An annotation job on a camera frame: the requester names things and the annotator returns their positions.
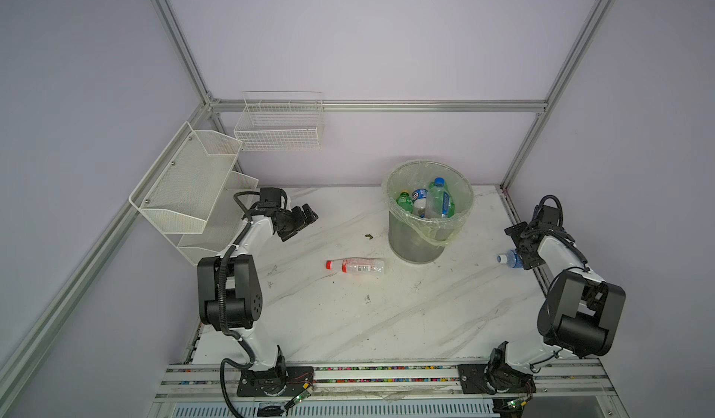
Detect grey mesh waste bin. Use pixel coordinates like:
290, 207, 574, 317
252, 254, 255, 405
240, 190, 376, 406
382, 160, 476, 266

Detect lower white mesh shelf basket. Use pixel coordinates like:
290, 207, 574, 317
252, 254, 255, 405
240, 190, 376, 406
177, 171, 259, 265

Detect aluminium front rail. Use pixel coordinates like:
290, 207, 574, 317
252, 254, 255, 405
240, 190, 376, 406
148, 360, 628, 417

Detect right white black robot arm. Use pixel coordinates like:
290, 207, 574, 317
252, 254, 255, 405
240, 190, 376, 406
484, 222, 627, 391

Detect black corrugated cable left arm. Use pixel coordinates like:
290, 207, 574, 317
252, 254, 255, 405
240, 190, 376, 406
216, 190, 264, 418

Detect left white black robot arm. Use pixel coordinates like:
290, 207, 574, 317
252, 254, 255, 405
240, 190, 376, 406
197, 204, 318, 384

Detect translucent green bin liner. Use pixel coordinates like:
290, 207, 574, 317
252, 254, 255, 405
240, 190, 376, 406
382, 160, 476, 248

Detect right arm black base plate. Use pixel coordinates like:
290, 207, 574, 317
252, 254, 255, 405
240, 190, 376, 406
457, 364, 536, 395

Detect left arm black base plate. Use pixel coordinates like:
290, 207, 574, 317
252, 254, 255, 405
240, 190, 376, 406
236, 366, 315, 398

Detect green bottle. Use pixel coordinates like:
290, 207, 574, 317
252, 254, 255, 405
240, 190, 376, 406
396, 191, 413, 214

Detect clear bottle blue cap sideways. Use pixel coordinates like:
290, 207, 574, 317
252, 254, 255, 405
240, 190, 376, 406
426, 177, 455, 219

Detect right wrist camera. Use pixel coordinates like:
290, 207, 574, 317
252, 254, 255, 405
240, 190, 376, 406
531, 205, 563, 230

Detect white mesh shelf basket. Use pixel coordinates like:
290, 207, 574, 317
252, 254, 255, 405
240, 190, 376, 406
177, 171, 259, 265
128, 123, 242, 235

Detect clear bottle blue label angled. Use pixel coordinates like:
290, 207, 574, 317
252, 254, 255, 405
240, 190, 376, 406
496, 250, 523, 268

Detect white wire wall basket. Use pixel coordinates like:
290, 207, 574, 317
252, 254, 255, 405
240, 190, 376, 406
234, 91, 324, 152

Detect upper white mesh shelf basket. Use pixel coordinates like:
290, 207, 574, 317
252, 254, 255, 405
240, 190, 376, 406
128, 123, 242, 235

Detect clear bottle red white label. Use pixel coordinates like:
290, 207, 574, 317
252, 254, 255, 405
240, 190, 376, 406
325, 258, 385, 275

